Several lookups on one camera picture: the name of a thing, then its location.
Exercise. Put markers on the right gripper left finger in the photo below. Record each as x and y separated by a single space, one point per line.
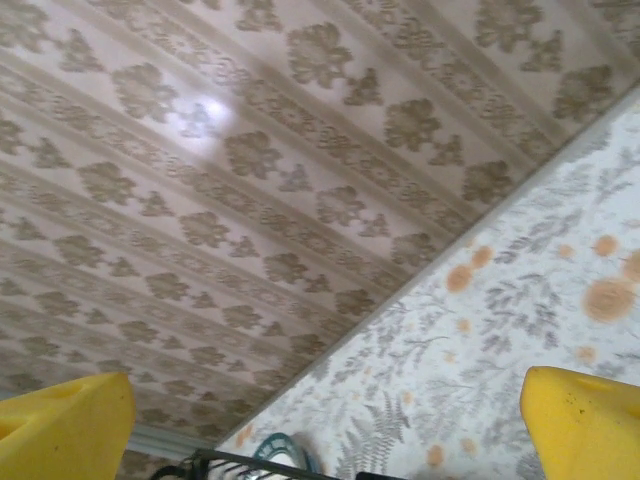
60 435

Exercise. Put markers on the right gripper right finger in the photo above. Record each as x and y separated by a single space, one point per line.
590 435

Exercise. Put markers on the teal rimmed lettered plate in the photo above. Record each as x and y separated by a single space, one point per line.
270 450

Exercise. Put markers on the floral patterned tablecloth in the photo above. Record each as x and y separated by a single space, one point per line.
500 350

